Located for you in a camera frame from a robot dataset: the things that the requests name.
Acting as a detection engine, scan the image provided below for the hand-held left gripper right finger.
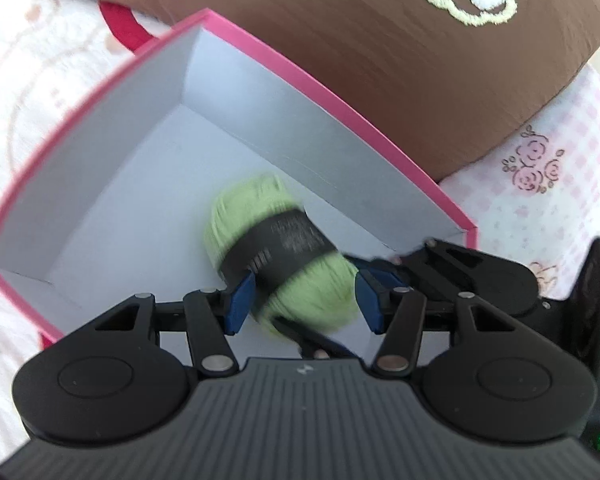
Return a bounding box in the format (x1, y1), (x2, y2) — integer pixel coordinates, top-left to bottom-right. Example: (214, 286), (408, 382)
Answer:
(355, 269), (518, 379)

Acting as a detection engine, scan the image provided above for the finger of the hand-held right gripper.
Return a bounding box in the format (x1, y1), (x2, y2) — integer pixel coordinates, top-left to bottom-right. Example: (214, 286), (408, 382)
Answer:
(272, 316), (366, 361)
(352, 237), (486, 293)

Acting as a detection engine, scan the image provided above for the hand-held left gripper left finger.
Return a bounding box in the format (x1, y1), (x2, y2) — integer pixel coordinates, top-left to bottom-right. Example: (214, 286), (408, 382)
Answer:
(94, 274), (256, 380)

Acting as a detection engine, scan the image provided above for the green yarn ball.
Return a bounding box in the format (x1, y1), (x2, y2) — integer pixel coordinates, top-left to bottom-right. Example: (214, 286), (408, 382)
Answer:
(202, 172), (359, 336)

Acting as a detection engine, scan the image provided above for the pink cardboard box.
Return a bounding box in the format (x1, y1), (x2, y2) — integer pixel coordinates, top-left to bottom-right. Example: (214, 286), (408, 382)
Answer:
(0, 7), (478, 346)

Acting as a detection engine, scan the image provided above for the pink checked pillow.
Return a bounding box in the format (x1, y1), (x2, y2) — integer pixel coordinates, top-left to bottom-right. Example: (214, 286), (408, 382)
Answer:
(437, 62), (600, 301)

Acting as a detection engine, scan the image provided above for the brown embroidered pillow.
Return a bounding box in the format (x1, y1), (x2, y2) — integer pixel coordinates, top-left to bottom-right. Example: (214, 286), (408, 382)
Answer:
(37, 0), (600, 181)

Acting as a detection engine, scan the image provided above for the bear print blanket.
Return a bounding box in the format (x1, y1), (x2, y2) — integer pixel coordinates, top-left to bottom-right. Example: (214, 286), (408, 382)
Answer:
(0, 0), (206, 466)

